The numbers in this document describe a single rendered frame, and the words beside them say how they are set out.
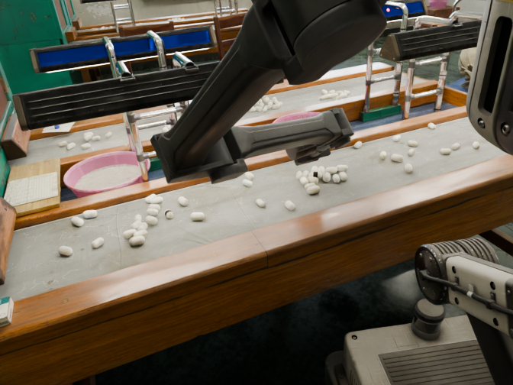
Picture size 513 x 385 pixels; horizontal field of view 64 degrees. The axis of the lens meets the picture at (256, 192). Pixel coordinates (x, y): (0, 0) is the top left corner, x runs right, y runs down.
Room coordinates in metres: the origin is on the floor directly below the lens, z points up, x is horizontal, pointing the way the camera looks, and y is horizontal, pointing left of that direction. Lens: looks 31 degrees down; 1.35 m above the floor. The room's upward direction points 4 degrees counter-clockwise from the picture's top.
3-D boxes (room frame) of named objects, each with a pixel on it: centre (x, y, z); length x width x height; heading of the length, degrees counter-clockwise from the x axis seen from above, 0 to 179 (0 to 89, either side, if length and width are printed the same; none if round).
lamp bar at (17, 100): (0.98, 0.21, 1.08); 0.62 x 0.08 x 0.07; 110
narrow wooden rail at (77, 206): (1.24, -0.16, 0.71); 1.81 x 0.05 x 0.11; 110
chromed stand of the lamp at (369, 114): (1.77, -0.54, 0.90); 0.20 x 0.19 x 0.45; 110
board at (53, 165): (1.11, 0.67, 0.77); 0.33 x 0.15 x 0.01; 20
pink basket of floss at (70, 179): (1.18, 0.47, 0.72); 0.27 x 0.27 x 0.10
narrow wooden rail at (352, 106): (1.55, -0.04, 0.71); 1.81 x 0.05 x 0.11; 110
